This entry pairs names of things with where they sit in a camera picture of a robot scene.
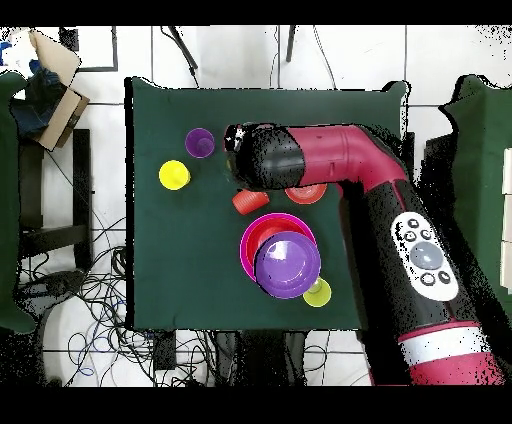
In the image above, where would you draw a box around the black box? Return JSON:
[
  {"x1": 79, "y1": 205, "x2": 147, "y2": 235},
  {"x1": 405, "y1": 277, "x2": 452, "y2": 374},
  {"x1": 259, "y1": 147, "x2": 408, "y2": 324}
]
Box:
[{"x1": 415, "y1": 133, "x2": 457, "y2": 225}]

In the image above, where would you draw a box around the small orange bowl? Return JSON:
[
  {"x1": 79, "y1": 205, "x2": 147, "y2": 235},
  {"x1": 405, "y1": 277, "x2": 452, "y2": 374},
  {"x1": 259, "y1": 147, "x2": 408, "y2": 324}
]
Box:
[{"x1": 284, "y1": 182, "x2": 328, "y2": 206}]

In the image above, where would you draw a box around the cardboard box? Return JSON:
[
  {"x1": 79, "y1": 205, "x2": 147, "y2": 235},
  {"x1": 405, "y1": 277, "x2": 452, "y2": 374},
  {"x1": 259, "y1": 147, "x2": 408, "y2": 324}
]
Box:
[{"x1": 9, "y1": 28, "x2": 91, "y2": 153}]

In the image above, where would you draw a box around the white box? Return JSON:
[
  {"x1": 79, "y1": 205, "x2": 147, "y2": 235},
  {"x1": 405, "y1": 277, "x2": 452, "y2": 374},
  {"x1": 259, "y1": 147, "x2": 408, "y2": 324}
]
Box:
[
  {"x1": 501, "y1": 147, "x2": 512, "y2": 196},
  {"x1": 501, "y1": 195, "x2": 512, "y2": 242}
]

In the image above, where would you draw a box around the dark blue cloth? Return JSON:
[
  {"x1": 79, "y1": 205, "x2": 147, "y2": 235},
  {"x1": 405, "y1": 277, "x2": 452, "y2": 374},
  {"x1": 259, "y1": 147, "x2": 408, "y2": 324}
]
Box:
[{"x1": 9, "y1": 59, "x2": 67, "y2": 139}]

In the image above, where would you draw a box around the orange cup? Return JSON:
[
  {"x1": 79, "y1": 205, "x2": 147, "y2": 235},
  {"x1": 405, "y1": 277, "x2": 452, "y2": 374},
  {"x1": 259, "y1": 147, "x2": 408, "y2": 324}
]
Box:
[{"x1": 231, "y1": 188, "x2": 271, "y2": 216}]

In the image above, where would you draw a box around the tangle of floor cables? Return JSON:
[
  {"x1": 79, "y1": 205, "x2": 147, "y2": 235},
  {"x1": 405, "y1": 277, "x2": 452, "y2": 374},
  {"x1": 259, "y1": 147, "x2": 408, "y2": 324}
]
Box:
[{"x1": 17, "y1": 215, "x2": 225, "y2": 387}]

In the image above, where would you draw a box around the black square frame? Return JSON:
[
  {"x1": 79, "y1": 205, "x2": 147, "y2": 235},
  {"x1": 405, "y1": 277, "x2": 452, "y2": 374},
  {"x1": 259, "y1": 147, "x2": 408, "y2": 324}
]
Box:
[{"x1": 59, "y1": 25, "x2": 119, "y2": 73}]

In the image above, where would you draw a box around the large pink bowl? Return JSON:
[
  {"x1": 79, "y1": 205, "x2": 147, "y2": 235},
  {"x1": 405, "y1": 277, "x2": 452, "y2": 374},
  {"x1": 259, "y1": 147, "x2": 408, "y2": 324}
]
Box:
[{"x1": 239, "y1": 212, "x2": 318, "y2": 282}]

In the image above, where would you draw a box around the black stool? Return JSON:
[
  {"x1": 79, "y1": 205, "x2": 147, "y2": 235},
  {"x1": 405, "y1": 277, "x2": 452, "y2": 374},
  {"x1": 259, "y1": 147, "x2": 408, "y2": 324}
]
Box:
[{"x1": 17, "y1": 127, "x2": 94, "y2": 271}]

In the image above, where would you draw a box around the purple bowl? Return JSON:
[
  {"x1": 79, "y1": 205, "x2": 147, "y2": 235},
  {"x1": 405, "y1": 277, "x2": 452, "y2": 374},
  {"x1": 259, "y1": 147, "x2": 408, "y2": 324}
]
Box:
[{"x1": 254, "y1": 230, "x2": 322, "y2": 300}]

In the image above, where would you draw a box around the green-covered side table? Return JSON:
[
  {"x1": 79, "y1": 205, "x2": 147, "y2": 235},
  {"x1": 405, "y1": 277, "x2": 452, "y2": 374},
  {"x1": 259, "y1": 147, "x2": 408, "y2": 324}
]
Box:
[
  {"x1": 0, "y1": 70, "x2": 37, "y2": 335},
  {"x1": 435, "y1": 74, "x2": 512, "y2": 317}
]

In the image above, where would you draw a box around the pale yellow cup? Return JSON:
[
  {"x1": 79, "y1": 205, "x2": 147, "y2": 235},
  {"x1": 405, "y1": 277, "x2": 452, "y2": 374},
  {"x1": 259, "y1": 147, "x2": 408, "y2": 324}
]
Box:
[{"x1": 302, "y1": 276, "x2": 332, "y2": 309}]

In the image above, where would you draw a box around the black pedestal foot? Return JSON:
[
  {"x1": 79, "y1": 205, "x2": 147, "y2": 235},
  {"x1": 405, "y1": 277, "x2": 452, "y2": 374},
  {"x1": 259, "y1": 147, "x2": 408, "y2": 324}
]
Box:
[{"x1": 15, "y1": 269, "x2": 87, "y2": 317}]

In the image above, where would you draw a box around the bright yellow cup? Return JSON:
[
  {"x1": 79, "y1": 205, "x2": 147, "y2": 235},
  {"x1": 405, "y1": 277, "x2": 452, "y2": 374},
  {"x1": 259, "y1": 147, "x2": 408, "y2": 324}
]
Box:
[{"x1": 158, "y1": 159, "x2": 192, "y2": 192}]

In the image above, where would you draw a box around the large orange bowl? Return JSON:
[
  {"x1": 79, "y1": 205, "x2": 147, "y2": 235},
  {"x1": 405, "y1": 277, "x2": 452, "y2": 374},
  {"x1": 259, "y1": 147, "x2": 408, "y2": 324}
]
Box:
[{"x1": 244, "y1": 217, "x2": 314, "y2": 269}]

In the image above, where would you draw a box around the black tripod leg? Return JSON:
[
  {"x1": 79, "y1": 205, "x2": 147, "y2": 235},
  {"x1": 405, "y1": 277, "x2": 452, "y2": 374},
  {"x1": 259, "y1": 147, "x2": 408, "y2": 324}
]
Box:
[
  {"x1": 285, "y1": 24, "x2": 298, "y2": 64},
  {"x1": 160, "y1": 25, "x2": 200, "y2": 87}
]

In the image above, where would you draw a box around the purple cup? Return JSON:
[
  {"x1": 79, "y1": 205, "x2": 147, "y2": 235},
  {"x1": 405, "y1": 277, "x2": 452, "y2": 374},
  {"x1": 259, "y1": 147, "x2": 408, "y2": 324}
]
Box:
[{"x1": 184, "y1": 127, "x2": 216, "y2": 160}]

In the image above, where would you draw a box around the dark green tablecloth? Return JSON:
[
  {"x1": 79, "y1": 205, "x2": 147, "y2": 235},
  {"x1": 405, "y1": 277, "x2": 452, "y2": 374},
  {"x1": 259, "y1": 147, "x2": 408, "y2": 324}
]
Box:
[{"x1": 125, "y1": 76, "x2": 411, "y2": 333}]

